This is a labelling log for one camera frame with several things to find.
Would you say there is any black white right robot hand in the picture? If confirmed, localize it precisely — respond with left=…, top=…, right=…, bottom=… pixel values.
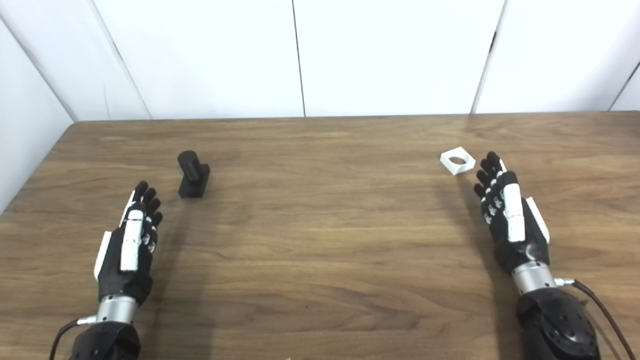
left=473, top=151, right=557, bottom=296

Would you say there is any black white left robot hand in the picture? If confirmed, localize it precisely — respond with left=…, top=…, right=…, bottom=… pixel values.
left=94, top=180, right=164, bottom=325

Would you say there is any white square piece with hole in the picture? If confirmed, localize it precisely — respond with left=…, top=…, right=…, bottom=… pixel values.
left=439, top=146, right=477, bottom=176

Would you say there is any black peg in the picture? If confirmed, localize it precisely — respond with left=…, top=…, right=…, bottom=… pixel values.
left=177, top=150, right=211, bottom=199

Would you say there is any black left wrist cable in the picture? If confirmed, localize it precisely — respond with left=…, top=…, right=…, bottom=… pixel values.
left=49, top=315, right=98, bottom=360

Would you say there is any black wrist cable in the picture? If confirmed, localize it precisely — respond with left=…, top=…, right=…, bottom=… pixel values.
left=554, top=277, right=637, bottom=360
left=49, top=315, right=98, bottom=360

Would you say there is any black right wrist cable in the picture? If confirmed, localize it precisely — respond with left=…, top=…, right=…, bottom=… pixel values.
left=554, top=277, right=637, bottom=360

